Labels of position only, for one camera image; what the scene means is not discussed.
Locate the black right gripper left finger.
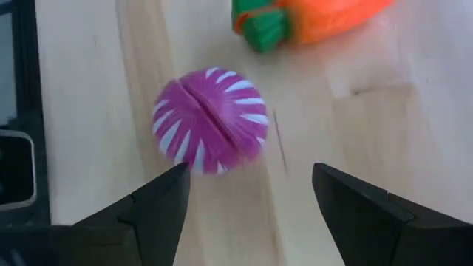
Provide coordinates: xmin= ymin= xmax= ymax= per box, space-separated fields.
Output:
xmin=0 ymin=162 xmax=191 ymax=266

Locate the orange toy carrot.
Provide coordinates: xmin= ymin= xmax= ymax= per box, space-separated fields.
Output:
xmin=231 ymin=0 xmax=396 ymax=53

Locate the black aluminium table frame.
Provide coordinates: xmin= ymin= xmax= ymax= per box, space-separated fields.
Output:
xmin=0 ymin=0 xmax=51 ymax=226

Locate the purple white striped toy onion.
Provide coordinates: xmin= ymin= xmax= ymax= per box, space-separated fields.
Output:
xmin=151 ymin=66 xmax=270 ymax=175

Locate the dark rounded panel grey rim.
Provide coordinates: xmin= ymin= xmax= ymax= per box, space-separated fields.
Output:
xmin=0 ymin=129 xmax=37 ymax=212

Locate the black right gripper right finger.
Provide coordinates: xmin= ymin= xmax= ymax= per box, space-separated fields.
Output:
xmin=312 ymin=162 xmax=473 ymax=266

